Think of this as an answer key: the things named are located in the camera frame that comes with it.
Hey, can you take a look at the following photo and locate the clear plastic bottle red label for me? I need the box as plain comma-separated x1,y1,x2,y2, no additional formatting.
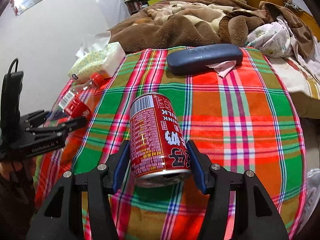
44,73,105,127

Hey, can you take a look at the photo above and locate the red milk drink can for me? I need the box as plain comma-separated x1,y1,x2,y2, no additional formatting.
130,93,191,187

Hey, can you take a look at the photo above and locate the white round trash bin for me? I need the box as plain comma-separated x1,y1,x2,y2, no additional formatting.
298,168,320,232

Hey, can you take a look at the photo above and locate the person left hand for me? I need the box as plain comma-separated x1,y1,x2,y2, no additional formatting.
0,157,36,181

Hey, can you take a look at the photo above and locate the tissue pack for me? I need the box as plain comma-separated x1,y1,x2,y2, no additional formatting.
68,31,125,83

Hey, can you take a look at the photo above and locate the plaid tablecloth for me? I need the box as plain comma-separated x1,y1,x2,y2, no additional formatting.
35,47,306,239

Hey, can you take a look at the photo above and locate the dark blue glasses case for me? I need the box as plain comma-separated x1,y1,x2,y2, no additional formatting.
167,43,243,75

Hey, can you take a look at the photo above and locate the brown fleece blanket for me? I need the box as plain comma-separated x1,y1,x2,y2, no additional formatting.
110,0,314,58

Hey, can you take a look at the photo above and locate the white crumpled bedding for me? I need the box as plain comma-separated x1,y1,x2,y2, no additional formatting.
245,16,319,100

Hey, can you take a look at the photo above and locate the wooden headboard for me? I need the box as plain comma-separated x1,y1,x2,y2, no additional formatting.
291,7,320,41

